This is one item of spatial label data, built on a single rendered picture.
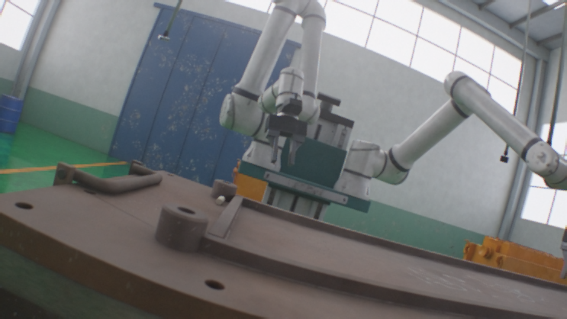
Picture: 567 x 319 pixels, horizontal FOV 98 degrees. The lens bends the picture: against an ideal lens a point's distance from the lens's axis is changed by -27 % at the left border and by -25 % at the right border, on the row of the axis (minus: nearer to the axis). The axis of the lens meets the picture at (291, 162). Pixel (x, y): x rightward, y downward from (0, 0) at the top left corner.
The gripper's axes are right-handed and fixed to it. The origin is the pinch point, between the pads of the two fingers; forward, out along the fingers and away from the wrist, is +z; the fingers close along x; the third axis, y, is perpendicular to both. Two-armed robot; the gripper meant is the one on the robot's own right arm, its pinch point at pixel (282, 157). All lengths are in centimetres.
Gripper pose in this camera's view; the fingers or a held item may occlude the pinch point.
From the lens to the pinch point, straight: 103.5
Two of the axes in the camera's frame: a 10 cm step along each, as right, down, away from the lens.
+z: -0.9, 9.2, -3.7
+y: -3.0, 3.3, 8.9
